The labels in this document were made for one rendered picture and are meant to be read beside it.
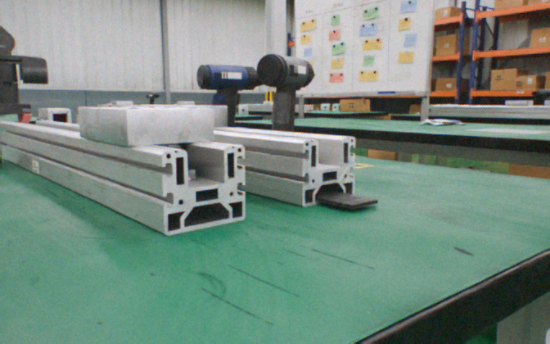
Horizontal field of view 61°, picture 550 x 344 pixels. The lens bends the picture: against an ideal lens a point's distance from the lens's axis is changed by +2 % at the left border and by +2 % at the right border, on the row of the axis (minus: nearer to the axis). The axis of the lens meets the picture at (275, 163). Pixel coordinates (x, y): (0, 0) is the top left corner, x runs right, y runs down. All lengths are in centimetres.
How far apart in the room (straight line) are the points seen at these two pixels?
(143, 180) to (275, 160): 19
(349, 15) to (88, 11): 964
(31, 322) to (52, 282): 6
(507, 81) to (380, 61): 708
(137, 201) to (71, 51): 1228
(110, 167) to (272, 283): 30
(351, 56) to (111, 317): 388
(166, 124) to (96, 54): 1243
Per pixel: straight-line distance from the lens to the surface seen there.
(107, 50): 1306
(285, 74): 84
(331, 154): 63
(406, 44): 377
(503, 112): 401
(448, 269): 40
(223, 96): 111
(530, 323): 77
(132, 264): 41
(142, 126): 53
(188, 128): 55
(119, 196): 57
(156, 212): 48
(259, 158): 64
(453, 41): 1145
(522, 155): 194
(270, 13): 960
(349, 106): 550
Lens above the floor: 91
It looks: 8 degrees down
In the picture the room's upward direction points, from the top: straight up
